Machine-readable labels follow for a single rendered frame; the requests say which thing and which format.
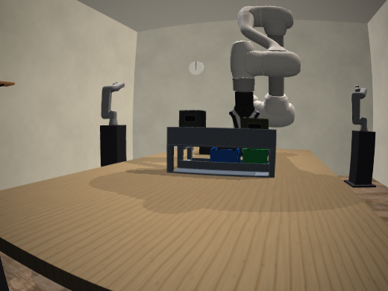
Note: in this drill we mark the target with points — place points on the green bin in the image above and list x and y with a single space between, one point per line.
251 155

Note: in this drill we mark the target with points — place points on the blue bin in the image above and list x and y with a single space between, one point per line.
223 155

